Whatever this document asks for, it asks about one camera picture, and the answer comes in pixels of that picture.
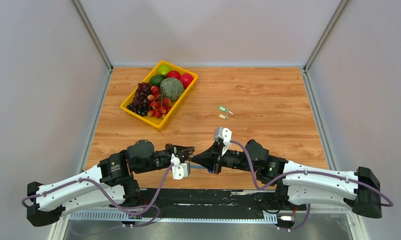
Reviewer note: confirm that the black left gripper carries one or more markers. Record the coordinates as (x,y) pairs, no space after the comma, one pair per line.
(180,151)

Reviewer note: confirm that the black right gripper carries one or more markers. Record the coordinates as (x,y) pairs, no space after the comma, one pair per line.
(212,157)

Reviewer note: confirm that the keyring bunch with blue tag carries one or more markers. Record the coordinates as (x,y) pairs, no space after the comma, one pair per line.
(198,166)

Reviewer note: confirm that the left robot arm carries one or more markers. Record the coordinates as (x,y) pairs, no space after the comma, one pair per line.
(111,182)

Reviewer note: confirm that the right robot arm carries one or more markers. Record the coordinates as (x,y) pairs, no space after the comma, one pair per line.
(299,184)

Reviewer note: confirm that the yellow plastic fruit tray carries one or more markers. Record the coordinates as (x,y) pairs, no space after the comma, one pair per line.
(159,123)

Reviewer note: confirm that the green key tag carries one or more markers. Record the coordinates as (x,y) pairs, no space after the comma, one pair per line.
(223,109)

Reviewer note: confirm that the dark grape bunch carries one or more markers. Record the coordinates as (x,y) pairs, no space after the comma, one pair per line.
(140,104)

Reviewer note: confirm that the green cantaloupe melon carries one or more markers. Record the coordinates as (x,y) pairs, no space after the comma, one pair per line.
(171,88)

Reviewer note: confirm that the pink red fruit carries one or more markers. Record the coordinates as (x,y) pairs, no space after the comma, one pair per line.
(186,79)

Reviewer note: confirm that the dark green lime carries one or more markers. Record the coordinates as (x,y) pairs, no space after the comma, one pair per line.
(156,80)

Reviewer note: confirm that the red apple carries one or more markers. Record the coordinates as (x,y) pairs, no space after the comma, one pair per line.
(173,74)

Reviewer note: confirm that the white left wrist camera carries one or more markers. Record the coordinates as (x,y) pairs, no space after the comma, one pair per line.
(180,168)

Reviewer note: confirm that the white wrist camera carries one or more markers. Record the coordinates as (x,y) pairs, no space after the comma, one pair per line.
(224,135)
(180,168)

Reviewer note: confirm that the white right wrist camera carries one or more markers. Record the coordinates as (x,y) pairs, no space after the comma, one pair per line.
(224,135)

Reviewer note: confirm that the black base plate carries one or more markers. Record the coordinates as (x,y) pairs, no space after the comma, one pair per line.
(216,204)

